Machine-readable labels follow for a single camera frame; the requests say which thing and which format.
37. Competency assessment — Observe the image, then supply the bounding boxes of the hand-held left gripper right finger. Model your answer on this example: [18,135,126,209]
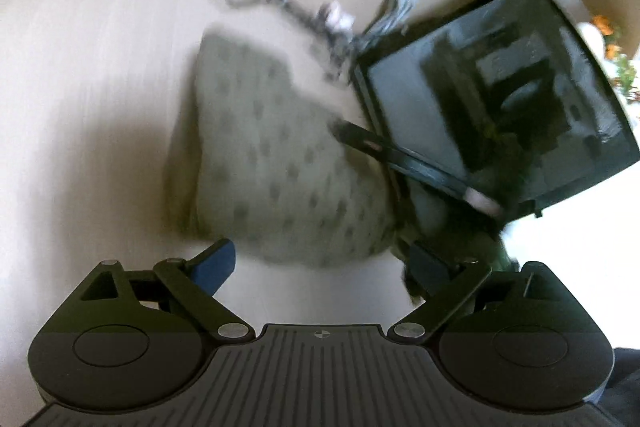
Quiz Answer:
[387,243,565,345]

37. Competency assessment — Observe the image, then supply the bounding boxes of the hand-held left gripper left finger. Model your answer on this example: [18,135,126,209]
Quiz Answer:
[75,238,256,344]

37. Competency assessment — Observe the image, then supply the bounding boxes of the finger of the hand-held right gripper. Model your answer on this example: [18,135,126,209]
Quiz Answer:
[327,119,507,219]

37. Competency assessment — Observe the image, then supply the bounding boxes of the green polka dot garment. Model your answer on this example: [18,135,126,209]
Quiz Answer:
[164,32,519,308]

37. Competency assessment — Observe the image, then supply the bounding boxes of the glass panel computer case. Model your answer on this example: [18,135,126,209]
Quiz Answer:
[349,0,640,224]

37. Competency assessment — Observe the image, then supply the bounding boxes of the crumpled white tissue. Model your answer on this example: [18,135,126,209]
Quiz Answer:
[319,1,357,34]

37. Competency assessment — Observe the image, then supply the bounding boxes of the dark cloth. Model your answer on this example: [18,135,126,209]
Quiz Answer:
[599,347,640,427]

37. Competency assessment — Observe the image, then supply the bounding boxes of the orange flowers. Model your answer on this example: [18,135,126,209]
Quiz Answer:
[591,14,640,104]

